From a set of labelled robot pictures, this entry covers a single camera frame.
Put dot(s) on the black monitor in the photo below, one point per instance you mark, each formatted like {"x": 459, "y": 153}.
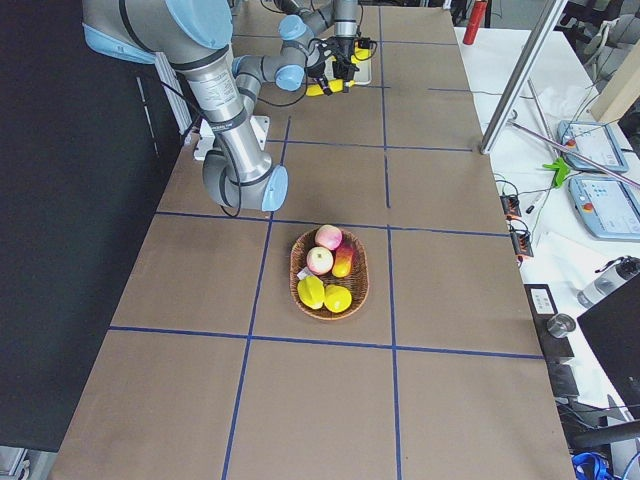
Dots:
{"x": 611, "y": 329}

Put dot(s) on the dark red apple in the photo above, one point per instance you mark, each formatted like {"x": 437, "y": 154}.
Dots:
{"x": 343, "y": 260}

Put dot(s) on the yellow lemon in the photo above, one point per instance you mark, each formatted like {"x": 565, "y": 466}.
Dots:
{"x": 337, "y": 298}

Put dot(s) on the pale green pink apple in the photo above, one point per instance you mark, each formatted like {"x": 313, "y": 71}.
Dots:
{"x": 319, "y": 260}

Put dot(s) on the grey water bottle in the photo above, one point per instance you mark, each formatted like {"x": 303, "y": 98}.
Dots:
{"x": 610, "y": 277}

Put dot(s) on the green clip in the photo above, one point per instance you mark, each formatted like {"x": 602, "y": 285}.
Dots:
{"x": 561, "y": 171}

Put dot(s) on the yellow banana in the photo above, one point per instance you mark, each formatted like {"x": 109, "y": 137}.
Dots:
{"x": 361, "y": 55}
{"x": 337, "y": 86}

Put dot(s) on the black orange connector block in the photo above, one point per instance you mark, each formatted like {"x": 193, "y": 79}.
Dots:
{"x": 511, "y": 206}

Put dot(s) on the red cylinder bottle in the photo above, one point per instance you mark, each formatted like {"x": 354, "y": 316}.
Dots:
{"x": 475, "y": 20}

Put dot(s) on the far teach pendant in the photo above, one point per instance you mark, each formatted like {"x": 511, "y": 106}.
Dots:
{"x": 592, "y": 140}

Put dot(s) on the near teach pendant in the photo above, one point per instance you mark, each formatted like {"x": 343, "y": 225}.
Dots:
{"x": 608, "y": 208}

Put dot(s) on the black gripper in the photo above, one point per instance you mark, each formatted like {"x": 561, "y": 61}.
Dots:
{"x": 343, "y": 46}
{"x": 317, "y": 63}

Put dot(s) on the teach pendant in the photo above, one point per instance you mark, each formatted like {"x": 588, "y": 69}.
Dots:
{"x": 592, "y": 140}
{"x": 608, "y": 208}

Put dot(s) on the white camera post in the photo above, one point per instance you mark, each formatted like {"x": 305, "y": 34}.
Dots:
{"x": 259, "y": 124}

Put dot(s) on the aluminium frame post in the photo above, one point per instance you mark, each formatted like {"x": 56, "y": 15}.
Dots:
{"x": 549, "y": 17}

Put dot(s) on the long metal grabber rod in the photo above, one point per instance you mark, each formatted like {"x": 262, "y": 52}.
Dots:
{"x": 550, "y": 139}

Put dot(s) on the woven wicker basket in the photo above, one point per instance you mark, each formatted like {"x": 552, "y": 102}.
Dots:
{"x": 357, "y": 282}

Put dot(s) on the white paper tag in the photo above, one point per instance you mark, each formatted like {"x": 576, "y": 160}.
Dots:
{"x": 303, "y": 274}

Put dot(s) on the metal weight cylinder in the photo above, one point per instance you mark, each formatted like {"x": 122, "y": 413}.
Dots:
{"x": 560, "y": 325}

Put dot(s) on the cream bear tray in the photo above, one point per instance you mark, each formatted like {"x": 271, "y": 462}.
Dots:
{"x": 363, "y": 74}

